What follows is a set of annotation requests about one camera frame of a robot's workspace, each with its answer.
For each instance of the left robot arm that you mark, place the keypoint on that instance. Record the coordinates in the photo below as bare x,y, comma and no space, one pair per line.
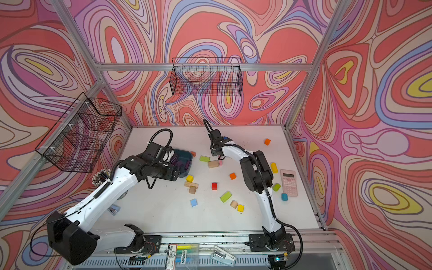
70,234

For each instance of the light blue brick near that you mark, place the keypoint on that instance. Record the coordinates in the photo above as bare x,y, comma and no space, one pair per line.
194,202

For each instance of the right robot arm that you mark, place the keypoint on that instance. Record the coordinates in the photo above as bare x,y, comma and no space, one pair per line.
258,178

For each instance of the cup of pens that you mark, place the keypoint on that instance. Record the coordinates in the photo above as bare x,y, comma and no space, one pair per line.
101,177

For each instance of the teal plastic storage bin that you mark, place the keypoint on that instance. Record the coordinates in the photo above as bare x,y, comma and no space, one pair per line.
183,160

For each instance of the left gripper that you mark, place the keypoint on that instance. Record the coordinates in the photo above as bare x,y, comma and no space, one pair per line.
170,176

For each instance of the engraved wood block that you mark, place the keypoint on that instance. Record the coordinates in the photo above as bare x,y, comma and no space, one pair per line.
191,184

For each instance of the pink calculator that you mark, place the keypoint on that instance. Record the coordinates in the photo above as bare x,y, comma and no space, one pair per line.
289,183

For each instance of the natural wood block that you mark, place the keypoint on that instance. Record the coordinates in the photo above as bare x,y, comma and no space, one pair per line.
213,164

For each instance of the round wood brick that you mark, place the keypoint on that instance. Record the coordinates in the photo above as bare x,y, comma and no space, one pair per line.
234,204

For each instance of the black wire basket back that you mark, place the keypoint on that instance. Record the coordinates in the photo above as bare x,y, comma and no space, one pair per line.
206,76

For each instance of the black wire basket left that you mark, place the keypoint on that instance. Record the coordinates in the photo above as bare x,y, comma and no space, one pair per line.
83,137

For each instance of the blue stapler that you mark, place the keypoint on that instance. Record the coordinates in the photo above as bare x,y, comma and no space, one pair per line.
114,209

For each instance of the lime green long brick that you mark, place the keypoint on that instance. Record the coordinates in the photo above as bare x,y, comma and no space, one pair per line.
204,159

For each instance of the yellow cube brick near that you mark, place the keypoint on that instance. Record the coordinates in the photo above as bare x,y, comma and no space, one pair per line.
240,208

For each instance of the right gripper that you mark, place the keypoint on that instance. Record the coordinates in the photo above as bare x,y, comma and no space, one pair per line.
213,151

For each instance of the black wire basket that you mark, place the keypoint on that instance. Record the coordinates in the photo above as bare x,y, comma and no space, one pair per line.
83,137
206,76

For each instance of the lime green cube brick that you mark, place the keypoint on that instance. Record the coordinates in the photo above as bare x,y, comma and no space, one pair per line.
276,187

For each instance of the yellow long brick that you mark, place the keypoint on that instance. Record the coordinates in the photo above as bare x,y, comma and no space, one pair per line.
274,168

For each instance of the red cube brick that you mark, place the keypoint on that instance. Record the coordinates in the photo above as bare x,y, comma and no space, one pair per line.
214,186

